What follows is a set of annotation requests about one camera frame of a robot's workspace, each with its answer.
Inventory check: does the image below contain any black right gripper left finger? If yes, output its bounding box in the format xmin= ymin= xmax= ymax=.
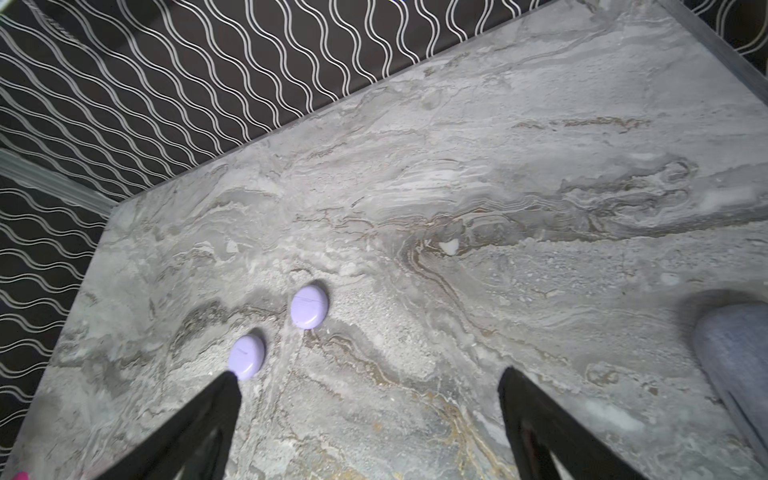
xmin=99 ymin=371 xmax=242 ymax=479

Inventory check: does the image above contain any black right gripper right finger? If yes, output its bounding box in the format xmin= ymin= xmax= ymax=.
xmin=498 ymin=367 xmax=643 ymax=479

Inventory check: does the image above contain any purple earbud charging case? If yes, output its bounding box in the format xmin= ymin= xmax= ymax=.
xmin=228 ymin=334 xmax=266 ymax=381

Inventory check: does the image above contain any grey purple glasses case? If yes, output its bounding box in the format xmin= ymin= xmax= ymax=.
xmin=692 ymin=302 xmax=767 ymax=465

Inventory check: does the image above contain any aluminium corner frame post left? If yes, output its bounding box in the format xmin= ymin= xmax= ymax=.
xmin=1 ymin=148 xmax=118 ymax=216

